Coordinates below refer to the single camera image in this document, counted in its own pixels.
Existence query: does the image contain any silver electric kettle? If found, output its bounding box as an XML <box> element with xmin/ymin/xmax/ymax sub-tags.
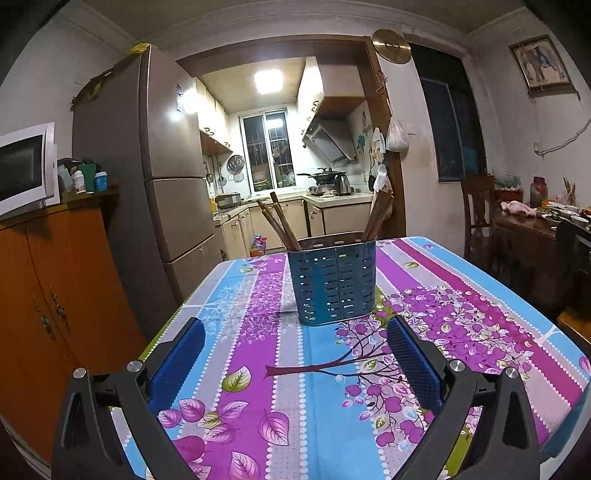
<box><xmin>334</xmin><ymin>173</ymin><xmax>353</xmax><ymax>196</ymax></box>

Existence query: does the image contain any blue lidded jar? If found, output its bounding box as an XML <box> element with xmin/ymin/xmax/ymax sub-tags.
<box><xmin>94</xmin><ymin>171</ymin><xmax>108</xmax><ymax>192</ymax></box>

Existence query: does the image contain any brown refrigerator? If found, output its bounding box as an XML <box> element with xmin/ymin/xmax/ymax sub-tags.
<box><xmin>72</xmin><ymin>45</ymin><xmax>222</xmax><ymax>338</ymax></box>

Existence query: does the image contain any dark wooden dining table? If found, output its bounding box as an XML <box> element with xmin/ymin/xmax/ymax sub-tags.
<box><xmin>493</xmin><ymin>209</ymin><xmax>590</xmax><ymax>320</ymax></box>

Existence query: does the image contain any framed wall picture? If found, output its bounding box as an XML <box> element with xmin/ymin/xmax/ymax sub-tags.
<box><xmin>509</xmin><ymin>35</ymin><xmax>576</xmax><ymax>98</ymax></box>

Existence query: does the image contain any brown chopstick in holder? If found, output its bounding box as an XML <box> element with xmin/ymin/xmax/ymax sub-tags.
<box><xmin>270</xmin><ymin>191</ymin><xmax>301</xmax><ymax>251</ymax></box>
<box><xmin>256</xmin><ymin>200</ymin><xmax>293</xmax><ymax>251</ymax></box>
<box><xmin>361</xmin><ymin>190</ymin><xmax>390</xmax><ymax>242</ymax></box>
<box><xmin>369</xmin><ymin>192</ymin><xmax>394</xmax><ymax>241</ymax></box>

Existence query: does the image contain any wooden chair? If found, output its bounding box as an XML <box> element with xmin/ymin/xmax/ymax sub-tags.
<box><xmin>461</xmin><ymin>174</ymin><xmax>495</xmax><ymax>271</ymax></box>

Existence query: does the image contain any white plastic hanging bag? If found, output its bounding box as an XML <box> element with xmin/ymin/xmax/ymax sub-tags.
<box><xmin>386</xmin><ymin>116</ymin><xmax>410</xmax><ymax>153</ymax></box>

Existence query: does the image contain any white medicine bottle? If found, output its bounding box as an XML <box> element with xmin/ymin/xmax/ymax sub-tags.
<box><xmin>72</xmin><ymin>170</ymin><xmax>86</xmax><ymax>194</ymax></box>

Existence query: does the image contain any black wok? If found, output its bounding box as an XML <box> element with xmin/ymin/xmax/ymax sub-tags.
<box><xmin>297</xmin><ymin>168</ymin><xmax>345</xmax><ymax>185</ymax></box>

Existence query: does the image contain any floral striped tablecloth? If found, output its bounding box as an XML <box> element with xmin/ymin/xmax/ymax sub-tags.
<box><xmin>151</xmin><ymin>237</ymin><xmax>590</xmax><ymax>479</ymax></box>

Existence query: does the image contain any range hood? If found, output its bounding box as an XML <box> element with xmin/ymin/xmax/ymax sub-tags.
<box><xmin>304</xmin><ymin>119</ymin><xmax>356</xmax><ymax>164</ymax></box>

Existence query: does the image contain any blue perforated utensil holder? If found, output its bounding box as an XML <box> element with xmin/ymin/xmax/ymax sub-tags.
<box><xmin>287</xmin><ymin>232</ymin><xmax>377</xmax><ymax>326</ymax></box>

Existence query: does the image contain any pink cloth on table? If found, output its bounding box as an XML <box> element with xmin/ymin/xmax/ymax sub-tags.
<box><xmin>501</xmin><ymin>200</ymin><xmax>537</xmax><ymax>218</ymax></box>

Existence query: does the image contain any orange oil bottle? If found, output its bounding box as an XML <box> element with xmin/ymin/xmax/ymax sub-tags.
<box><xmin>249</xmin><ymin>234</ymin><xmax>266</xmax><ymax>257</ymax></box>

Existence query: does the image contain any white microwave oven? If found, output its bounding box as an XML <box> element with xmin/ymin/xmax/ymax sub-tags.
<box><xmin>0</xmin><ymin>122</ymin><xmax>60</xmax><ymax>216</ymax></box>

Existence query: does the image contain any orange wooden cabinet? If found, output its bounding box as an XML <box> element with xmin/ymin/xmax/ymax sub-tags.
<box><xmin>1</xmin><ymin>189</ymin><xmax>147</xmax><ymax>461</ymax></box>

